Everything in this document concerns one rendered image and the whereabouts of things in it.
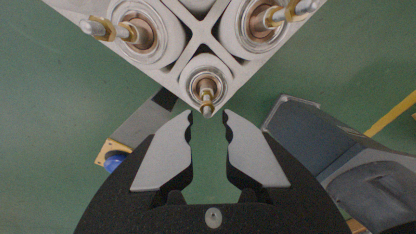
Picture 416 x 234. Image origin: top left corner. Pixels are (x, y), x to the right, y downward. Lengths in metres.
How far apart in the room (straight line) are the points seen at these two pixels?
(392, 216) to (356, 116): 0.54
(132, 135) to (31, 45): 0.52
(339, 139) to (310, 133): 0.06
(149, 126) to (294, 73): 0.51
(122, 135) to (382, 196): 0.47
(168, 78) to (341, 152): 0.42
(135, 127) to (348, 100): 0.79
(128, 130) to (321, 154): 0.44
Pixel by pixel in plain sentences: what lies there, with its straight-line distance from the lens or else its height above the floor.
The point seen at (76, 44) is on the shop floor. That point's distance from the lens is 0.61.
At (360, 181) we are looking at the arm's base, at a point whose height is 0.32.
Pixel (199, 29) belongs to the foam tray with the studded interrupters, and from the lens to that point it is 0.27.
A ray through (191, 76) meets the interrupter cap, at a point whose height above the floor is 0.25.
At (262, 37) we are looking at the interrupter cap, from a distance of 0.22.
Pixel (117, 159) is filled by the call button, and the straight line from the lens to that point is 0.24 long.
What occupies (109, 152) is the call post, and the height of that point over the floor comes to 0.31.
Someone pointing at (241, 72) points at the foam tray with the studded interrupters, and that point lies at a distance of 0.29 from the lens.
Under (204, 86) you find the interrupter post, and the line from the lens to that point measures 0.19.
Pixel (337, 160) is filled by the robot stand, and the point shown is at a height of 0.29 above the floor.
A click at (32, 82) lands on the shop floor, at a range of 0.78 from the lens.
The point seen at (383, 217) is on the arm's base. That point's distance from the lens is 0.41.
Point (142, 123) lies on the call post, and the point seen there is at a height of 0.25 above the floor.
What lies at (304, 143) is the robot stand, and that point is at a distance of 0.46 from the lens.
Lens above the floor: 0.45
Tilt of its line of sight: 59 degrees down
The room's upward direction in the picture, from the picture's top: 177 degrees clockwise
